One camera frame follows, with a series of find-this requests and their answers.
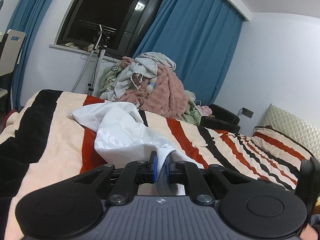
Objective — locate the white chair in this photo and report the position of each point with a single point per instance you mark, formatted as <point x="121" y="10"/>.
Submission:
<point x="11" y="45"/>

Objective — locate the cream quilted headboard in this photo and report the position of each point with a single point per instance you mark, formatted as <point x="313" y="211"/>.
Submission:
<point x="296" y="128"/>

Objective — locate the dark window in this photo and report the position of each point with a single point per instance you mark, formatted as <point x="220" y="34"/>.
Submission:
<point x="124" y="21"/>

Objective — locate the garment steamer stand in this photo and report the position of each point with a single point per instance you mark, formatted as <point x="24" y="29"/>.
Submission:
<point x="101" y="41"/>

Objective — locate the right blue curtain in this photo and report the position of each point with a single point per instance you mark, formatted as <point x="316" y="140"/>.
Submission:
<point x="200" y="36"/>

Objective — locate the grey white clothes pile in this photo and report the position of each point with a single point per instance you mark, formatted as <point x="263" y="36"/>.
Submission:
<point x="135" y="71"/>

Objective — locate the pink small garment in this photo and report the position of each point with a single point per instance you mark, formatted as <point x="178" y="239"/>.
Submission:
<point x="204" y="110"/>

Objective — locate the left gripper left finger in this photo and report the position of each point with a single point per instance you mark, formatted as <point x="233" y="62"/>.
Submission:
<point x="152" y="167"/>

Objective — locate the black wall socket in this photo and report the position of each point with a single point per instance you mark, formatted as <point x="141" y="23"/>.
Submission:
<point x="246" y="112"/>

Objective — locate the striped fleece blanket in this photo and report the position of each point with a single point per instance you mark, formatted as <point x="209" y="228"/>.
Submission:
<point x="41" y="145"/>

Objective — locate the striped pillow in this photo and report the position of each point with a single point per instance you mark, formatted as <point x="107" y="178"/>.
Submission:
<point x="280" y="145"/>

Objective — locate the black armchair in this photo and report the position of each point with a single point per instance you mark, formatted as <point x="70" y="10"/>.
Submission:
<point x="221" y="119"/>

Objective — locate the left blue curtain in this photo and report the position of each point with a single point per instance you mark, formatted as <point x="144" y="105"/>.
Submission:
<point x="26" y="18"/>

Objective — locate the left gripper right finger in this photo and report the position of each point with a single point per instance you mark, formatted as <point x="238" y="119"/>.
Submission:
<point x="170" y="168"/>

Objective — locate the pink fluffy blanket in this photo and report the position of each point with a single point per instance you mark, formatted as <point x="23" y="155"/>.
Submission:
<point x="165" y="97"/>

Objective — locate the green patterned blanket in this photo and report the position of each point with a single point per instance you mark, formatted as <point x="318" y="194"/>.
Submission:
<point x="109" y="76"/>

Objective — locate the white t-shirt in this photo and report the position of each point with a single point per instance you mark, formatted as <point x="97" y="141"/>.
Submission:
<point x="122" y="136"/>

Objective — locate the blue curtain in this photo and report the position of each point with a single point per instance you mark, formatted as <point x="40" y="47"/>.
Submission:
<point x="200" y="36"/>
<point x="26" y="18"/>

